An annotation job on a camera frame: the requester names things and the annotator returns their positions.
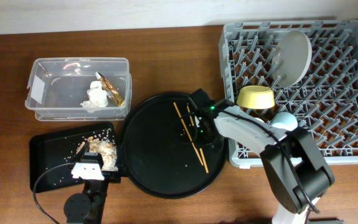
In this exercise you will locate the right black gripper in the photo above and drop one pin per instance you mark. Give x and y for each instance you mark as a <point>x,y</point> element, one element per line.
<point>200,141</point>

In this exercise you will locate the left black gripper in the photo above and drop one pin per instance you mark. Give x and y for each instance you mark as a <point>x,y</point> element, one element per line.
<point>113,177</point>

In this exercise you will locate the wooden chopstick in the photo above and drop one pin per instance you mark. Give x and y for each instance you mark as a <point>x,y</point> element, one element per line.
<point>187,132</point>
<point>200,149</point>

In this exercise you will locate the white napkin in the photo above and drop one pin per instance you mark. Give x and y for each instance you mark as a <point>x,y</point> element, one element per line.
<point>97,97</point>

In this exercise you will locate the brown gold snack wrapper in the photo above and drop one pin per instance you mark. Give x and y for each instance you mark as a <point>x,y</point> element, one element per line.
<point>112,92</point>

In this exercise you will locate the yellow bowl with food scraps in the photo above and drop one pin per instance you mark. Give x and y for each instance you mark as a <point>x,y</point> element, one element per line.
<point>256,97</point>

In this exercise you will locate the blue plastic cup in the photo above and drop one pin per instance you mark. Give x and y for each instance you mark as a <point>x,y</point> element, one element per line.
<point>284,120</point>

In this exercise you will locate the grey round plate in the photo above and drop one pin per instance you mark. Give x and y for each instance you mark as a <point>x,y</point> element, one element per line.
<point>292,57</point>

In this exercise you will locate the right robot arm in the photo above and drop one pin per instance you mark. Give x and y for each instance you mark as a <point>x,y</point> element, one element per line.
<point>297,172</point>

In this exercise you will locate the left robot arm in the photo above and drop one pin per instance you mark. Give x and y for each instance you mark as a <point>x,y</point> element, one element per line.
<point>84,207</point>

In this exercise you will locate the grey dishwasher rack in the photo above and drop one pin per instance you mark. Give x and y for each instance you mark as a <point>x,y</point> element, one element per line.
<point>325,100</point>

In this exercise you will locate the scattered food scraps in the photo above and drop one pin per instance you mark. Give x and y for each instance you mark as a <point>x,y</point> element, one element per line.
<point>102,142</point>

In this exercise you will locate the black rectangular tray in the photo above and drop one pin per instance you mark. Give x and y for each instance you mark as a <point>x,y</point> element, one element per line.
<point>47,151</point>

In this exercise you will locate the black round tray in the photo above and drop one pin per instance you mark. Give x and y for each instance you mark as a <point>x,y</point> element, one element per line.
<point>156,153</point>

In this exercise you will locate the clear plastic bin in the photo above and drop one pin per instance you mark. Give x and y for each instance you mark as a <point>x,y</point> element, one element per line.
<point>58,87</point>

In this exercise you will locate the black device at bottom edge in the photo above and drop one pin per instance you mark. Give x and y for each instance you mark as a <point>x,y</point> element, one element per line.
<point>325,222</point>

